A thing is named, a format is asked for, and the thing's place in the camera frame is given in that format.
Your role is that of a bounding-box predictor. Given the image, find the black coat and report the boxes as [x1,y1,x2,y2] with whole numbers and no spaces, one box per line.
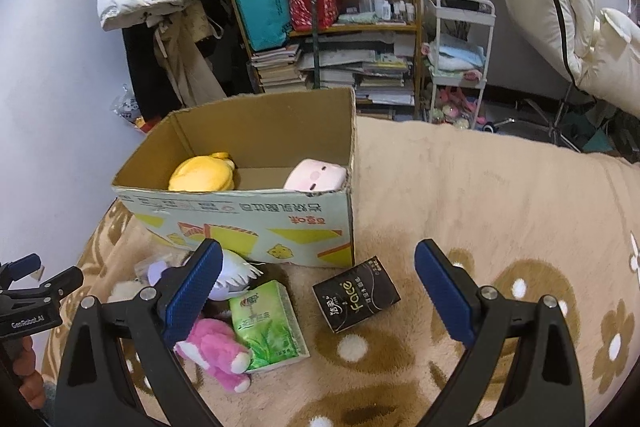
[121,24,166,120]

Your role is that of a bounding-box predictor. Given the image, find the person's left hand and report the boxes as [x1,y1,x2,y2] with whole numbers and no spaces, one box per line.
[10,336,48,410]

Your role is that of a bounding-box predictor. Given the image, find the stack of books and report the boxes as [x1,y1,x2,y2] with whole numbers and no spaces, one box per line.
[248,32,417,108]

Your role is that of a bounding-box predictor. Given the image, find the metal chair base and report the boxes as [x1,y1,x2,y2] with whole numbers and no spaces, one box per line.
[492,84,586,152]

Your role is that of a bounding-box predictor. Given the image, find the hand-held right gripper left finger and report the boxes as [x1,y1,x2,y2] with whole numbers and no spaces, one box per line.
[54,238,224,427]

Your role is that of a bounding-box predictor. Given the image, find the teal bag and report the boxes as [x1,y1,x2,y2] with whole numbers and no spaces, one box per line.
[232,0,293,52]

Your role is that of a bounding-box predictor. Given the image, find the dark hanging garment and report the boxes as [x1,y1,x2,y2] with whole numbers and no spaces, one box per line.
[200,0,253,98]

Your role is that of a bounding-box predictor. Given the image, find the purple white plush doll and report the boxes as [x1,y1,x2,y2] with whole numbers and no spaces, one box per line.
[135,249,265,303]

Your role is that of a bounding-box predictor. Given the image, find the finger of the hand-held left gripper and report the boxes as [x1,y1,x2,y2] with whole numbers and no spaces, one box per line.
[0,253,43,290]
[0,267,85,308]

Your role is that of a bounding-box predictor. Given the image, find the pale green cloth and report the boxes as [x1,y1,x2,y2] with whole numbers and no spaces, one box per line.
[337,11,383,26]

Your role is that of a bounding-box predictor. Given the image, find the white trolley cart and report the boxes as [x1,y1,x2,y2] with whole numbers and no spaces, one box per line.
[422,0,496,128]

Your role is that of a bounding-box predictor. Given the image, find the pink bear plush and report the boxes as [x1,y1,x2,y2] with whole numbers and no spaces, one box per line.
[174,317,252,394]

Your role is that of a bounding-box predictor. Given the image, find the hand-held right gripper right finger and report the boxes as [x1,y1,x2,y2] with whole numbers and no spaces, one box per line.
[414,238,586,427]

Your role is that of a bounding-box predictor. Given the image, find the green tissue pack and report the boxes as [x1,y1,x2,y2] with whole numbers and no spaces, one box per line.
[229,280,311,374]

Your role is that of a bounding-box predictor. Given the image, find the blue white soft packets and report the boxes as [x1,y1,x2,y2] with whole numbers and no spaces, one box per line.
[427,34,488,75]

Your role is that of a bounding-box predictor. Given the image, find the black tissue pack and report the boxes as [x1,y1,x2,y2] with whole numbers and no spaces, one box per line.
[312,256,402,334]

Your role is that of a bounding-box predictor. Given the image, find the cream pillow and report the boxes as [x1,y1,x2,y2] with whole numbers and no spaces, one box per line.
[575,7,640,118]

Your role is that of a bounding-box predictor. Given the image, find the pile of small pink toys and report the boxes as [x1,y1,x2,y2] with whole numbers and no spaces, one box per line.
[427,87,483,125]

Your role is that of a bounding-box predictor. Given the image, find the pale pink pig plush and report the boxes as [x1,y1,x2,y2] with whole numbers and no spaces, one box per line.
[283,158,349,194]

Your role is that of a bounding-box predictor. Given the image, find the beige coat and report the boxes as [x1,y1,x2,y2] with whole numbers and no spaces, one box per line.
[152,2,228,108]

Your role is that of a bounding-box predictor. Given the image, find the yellow plush toy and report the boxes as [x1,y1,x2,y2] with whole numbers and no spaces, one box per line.
[167,152,241,192]

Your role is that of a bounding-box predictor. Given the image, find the cream fluffy plush toy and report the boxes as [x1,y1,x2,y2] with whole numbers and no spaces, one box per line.
[107,279,146,305]

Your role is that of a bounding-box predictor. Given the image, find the plastic bag of toys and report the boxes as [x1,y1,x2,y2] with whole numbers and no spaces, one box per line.
[110,84,151,132]

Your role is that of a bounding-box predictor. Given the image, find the beige flower pattern blanket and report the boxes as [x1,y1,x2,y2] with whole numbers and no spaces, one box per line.
[40,116,640,427]

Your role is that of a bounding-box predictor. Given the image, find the printed cardboard box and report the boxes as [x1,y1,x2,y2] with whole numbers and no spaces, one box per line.
[111,87,357,269]

